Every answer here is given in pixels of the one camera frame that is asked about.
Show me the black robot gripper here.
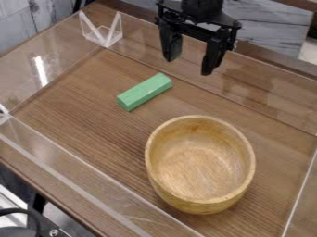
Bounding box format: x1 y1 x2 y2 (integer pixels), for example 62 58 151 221
157 0 242 76

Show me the clear acrylic barrier wall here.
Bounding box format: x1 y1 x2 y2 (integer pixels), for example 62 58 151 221
0 4 317 237

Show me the black cable under table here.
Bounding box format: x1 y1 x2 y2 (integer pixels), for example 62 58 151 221
0 207 44 237

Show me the clear acrylic corner bracket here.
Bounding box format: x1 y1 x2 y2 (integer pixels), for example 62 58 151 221
78 11 123 48

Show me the brown wooden bowl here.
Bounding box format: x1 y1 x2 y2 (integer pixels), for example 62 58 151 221
143 115 257 215

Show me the green rectangular block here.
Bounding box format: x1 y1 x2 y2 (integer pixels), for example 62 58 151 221
117 73 173 111

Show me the black table leg bracket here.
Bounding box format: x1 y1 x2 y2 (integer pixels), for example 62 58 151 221
27 193 71 237

